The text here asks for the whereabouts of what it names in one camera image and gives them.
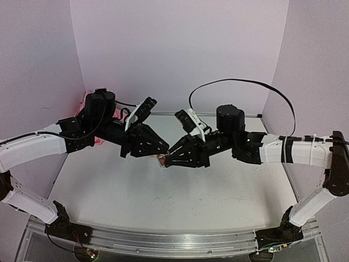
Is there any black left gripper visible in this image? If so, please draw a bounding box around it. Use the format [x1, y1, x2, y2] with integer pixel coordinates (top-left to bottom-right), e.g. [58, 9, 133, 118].
[94, 118, 171, 159]

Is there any nail polish bottle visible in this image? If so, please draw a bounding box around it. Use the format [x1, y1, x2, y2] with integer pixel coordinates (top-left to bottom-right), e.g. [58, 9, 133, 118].
[156, 154, 167, 168]

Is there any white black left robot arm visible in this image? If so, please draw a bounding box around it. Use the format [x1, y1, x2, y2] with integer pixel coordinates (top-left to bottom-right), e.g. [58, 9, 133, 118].
[1, 88, 169, 239]

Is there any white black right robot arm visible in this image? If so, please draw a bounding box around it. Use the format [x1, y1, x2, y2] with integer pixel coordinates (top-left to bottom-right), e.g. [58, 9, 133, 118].
[164, 104, 348, 228]

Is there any pink sleeve cloth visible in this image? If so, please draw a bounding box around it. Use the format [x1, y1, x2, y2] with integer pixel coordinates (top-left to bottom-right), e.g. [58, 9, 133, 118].
[75, 88, 131, 145]

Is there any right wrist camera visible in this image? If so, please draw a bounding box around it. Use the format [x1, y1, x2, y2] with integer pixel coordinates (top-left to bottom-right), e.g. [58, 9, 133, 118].
[174, 108, 209, 142]

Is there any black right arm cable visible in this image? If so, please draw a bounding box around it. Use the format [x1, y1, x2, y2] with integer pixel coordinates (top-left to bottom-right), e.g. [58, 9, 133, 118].
[188, 79, 297, 136]

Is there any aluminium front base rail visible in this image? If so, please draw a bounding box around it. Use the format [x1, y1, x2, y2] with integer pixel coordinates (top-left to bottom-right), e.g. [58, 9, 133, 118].
[26, 212, 320, 253]

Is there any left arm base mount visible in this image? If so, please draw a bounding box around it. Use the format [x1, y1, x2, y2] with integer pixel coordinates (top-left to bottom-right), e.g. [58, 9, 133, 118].
[45, 200, 93, 245]

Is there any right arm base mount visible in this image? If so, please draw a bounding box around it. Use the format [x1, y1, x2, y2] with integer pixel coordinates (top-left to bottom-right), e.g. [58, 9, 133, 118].
[255, 220, 304, 250]

